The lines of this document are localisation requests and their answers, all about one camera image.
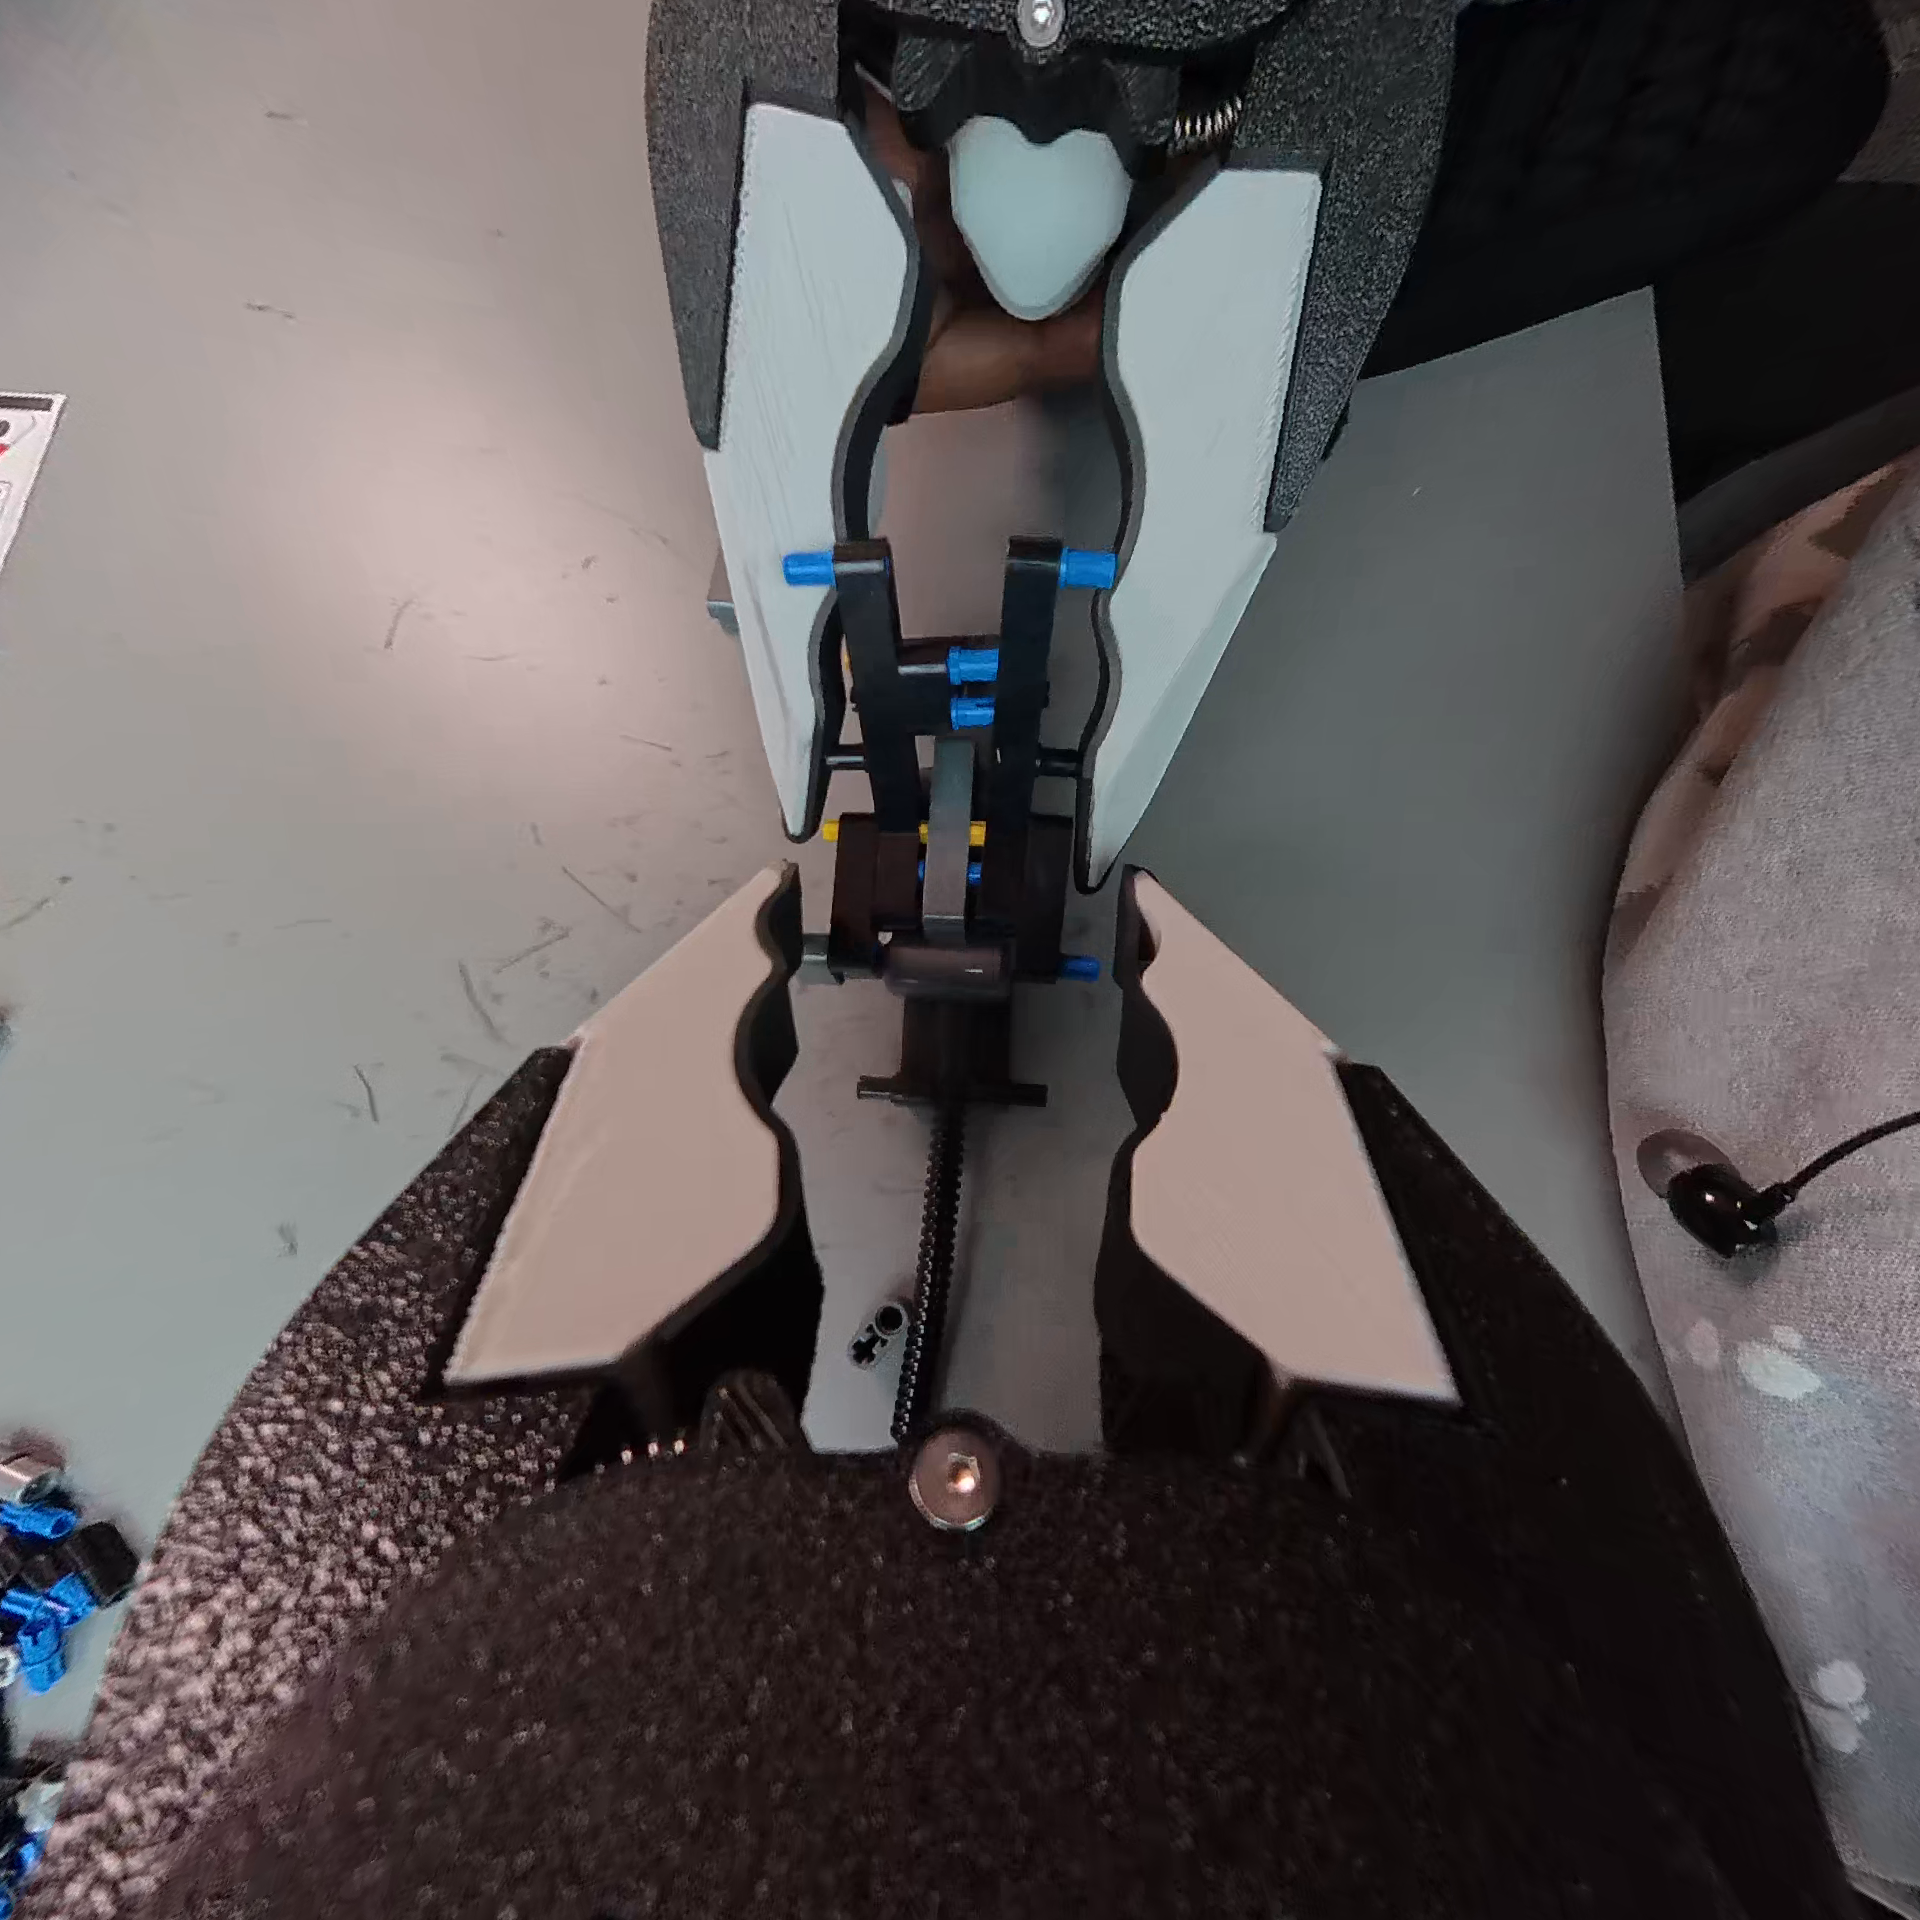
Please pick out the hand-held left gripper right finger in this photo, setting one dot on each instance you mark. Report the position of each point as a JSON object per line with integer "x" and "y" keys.
{"x": 1291, "y": 1200}

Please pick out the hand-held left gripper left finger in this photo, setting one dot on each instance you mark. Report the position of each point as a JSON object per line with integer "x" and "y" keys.
{"x": 600, "y": 1200}

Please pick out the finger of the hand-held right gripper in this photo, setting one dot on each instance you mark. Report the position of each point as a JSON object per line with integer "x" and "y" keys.
{"x": 789, "y": 375}
{"x": 1200, "y": 451}

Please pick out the black toothed toy rack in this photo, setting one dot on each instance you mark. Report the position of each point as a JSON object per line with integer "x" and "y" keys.
{"x": 933, "y": 1275}

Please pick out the black toy brick assembly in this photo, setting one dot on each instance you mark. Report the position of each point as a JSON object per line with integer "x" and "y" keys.
{"x": 930, "y": 901}

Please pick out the grey desk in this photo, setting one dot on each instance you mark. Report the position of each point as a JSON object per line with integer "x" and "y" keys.
{"x": 300, "y": 600}

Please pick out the person's right hand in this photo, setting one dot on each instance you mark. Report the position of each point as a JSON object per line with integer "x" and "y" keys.
{"x": 975, "y": 369}

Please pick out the grey toy brick piece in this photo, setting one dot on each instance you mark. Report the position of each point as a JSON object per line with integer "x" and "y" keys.
{"x": 719, "y": 609}

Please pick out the black quilted jacket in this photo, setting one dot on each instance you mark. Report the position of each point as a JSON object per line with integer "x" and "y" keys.
{"x": 1650, "y": 150}

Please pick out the dark grey toy connector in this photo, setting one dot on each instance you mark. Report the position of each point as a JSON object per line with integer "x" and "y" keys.
{"x": 876, "y": 1334}

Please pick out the grey camouflage cloth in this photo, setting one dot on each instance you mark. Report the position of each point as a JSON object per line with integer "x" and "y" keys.
{"x": 1771, "y": 901}

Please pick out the pile of blue black pins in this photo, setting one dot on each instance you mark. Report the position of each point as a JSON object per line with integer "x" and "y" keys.
{"x": 52, "y": 1561}

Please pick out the white sticker sheet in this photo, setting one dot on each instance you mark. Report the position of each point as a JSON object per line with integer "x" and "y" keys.
{"x": 30, "y": 481}

